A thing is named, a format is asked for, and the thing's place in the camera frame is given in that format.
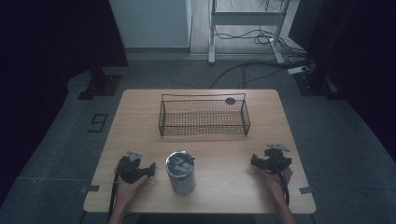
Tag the white metal desk frame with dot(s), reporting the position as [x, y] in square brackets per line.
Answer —
[246, 18]

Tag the white power strip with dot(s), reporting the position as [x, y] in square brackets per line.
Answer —
[298, 70]

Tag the white cabinet panel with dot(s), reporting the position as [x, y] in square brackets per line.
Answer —
[152, 25]

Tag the dark curtain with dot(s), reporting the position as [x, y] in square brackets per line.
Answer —
[46, 46]
[358, 46]

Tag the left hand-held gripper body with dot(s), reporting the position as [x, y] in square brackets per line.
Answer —
[130, 170]

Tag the person's left hand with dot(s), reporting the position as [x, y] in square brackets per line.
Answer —
[127, 190]

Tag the black round table grommet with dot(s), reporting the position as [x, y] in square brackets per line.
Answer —
[230, 100]

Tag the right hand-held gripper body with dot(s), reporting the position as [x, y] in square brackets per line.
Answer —
[275, 161]

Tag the black stand base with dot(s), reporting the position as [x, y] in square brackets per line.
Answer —
[314, 85]
[101, 87]

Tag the silver metal can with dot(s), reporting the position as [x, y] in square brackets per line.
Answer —
[181, 179]

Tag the person's right hand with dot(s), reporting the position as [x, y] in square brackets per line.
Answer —
[274, 182]

